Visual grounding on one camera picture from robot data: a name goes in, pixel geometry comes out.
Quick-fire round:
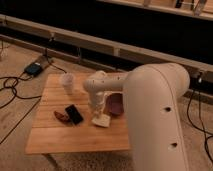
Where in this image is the white sponge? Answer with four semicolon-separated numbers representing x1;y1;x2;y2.
92;114;110;127

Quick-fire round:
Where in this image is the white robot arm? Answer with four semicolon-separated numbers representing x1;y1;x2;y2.
83;63;190;171

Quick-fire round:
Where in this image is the purple bowl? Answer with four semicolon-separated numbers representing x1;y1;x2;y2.
105;93;124;115

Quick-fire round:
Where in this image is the black smartphone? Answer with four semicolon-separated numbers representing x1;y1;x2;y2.
65;105;83;125

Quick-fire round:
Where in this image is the translucent plastic cup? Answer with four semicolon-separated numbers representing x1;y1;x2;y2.
59;73;74;94

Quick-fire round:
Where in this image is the brown leather pouch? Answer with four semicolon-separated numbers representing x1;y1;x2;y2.
54;111;70;123

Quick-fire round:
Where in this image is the wooden table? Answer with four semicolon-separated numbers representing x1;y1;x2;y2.
25;73;130;154

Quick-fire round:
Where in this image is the black power adapter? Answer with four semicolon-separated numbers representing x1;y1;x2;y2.
24;63;43;76

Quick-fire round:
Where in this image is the black floor cable left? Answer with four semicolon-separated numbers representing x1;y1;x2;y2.
0;75;43;145

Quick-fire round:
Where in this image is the black cable right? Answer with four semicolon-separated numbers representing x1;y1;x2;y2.
186;77;213;164

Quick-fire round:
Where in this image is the wooden shelf rail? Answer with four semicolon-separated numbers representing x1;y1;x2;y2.
0;14;213;73

